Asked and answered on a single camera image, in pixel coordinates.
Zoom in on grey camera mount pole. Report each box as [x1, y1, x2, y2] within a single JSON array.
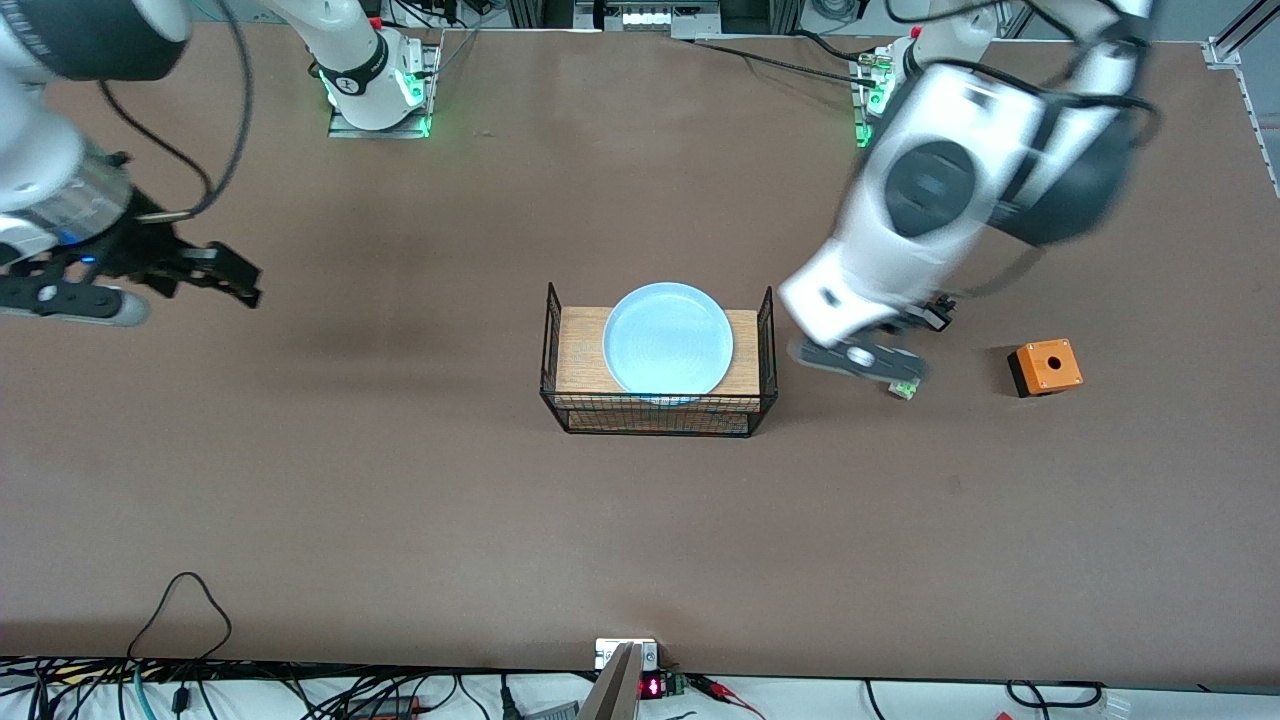
[[577, 643, 641, 720]]

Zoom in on small metal mounting bracket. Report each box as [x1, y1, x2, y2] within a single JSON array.
[[595, 638, 659, 671]]

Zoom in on aluminium frame rail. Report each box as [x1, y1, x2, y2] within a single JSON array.
[[1204, 0, 1280, 197]]

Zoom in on light blue round plate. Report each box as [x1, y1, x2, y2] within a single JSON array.
[[602, 282, 734, 398]]

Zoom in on long black table cable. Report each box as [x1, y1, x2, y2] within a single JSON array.
[[672, 35, 886, 91]]

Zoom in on black wire basket rack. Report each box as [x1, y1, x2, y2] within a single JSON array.
[[540, 283, 779, 438]]

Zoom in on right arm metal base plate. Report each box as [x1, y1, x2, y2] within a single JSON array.
[[328, 40, 442, 139]]

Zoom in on wooden shelf board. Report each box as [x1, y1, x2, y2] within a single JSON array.
[[556, 307, 761, 397]]

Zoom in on looped thin black cable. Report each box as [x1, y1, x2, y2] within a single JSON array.
[[127, 572, 233, 666]]

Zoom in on dark aluminium equipment rack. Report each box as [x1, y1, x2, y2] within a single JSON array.
[[505, 0, 803, 39]]

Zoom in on black power adapter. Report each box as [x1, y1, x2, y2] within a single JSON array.
[[345, 693, 422, 719]]

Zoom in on orange button enclosure box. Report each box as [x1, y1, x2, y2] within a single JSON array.
[[1006, 338, 1084, 399]]

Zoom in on oval coiled black cable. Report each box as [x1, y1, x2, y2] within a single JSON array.
[[1005, 680, 1107, 709]]

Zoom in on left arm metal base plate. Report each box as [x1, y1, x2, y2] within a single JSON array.
[[852, 48, 906, 149]]

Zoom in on red clip test leads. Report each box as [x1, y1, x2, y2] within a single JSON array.
[[688, 674, 769, 720]]

